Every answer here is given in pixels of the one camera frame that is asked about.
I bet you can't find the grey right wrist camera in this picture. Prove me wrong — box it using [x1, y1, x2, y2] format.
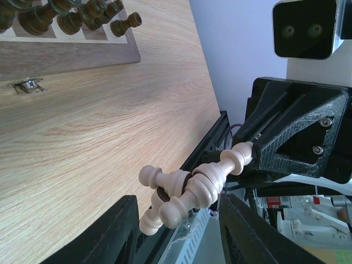
[272, 0, 347, 60]

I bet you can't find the white slotted cable duct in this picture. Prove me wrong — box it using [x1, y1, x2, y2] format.
[159, 209, 224, 263]

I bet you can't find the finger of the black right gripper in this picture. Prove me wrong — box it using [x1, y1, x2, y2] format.
[233, 77, 351, 179]

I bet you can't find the metal board clasp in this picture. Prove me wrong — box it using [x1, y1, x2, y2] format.
[9, 78, 46, 95]

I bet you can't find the wooden chess board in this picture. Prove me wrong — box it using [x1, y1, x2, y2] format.
[1, 1, 142, 80]

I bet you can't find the white chess bishop piece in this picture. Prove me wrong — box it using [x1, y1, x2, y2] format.
[193, 141, 253, 208]

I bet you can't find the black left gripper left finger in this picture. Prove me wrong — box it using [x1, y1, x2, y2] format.
[42, 195, 139, 263]

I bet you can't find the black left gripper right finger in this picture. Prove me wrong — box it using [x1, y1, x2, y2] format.
[219, 194, 319, 263]

